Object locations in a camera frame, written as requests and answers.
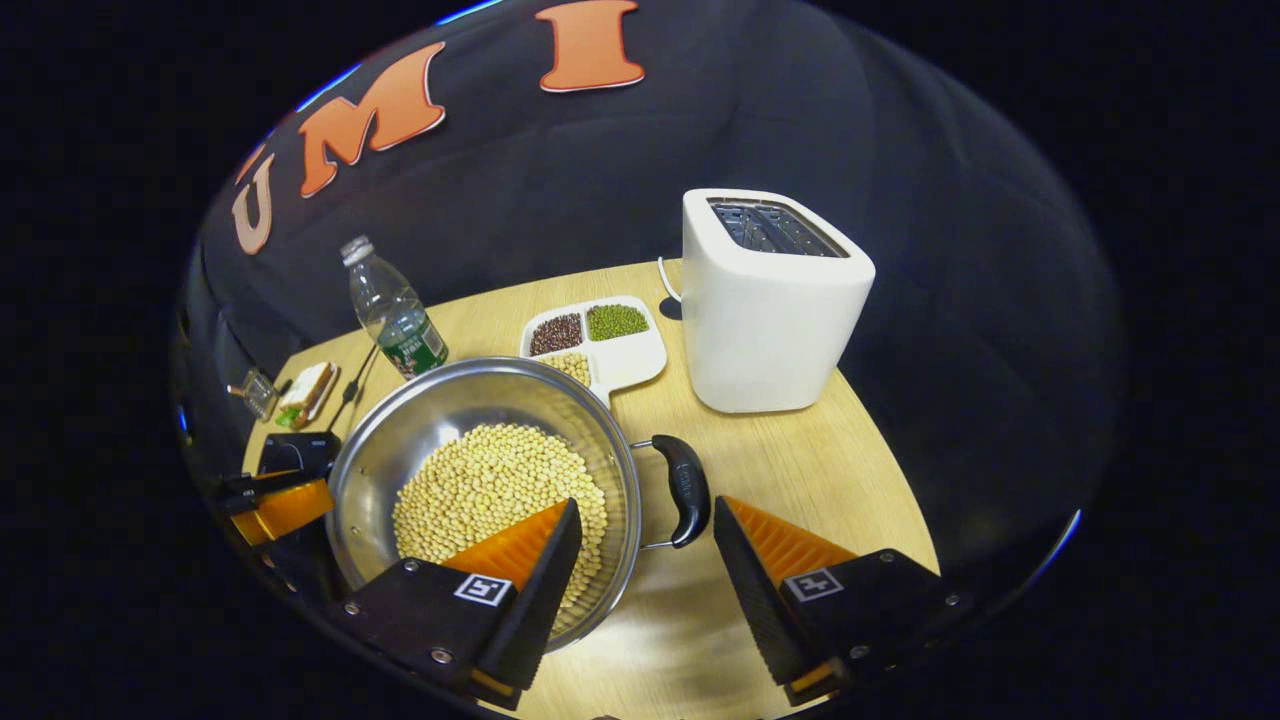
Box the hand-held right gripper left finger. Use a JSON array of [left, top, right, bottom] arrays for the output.
[[330, 497, 584, 711]]

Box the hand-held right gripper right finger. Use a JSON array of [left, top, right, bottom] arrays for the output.
[[712, 495, 966, 706]]

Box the pile of yellow soybeans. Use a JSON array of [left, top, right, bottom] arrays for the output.
[[392, 423, 609, 611]]

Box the stainless steel pot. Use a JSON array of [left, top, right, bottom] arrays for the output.
[[326, 357, 712, 653]]

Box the sandwich with lettuce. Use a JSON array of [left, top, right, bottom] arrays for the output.
[[276, 362, 334, 426]]

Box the clear plastic water bottle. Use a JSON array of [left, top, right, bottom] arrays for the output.
[[340, 235, 450, 381]]

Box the white divided dish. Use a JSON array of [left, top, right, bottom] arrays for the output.
[[519, 295, 669, 406]]

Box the small pile of red beans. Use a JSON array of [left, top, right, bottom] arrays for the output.
[[530, 313, 584, 357]]

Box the white toaster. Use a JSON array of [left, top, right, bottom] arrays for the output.
[[681, 188, 877, 414]]

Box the small pile of green beans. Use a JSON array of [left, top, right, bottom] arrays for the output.
[[586, 304, 649, 342]]

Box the wire mesh holder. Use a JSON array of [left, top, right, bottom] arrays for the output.
[[240, 368, 281, 421]]

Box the black cooktop cable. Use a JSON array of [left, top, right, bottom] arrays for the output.
[[330, 345, 379, 433]]

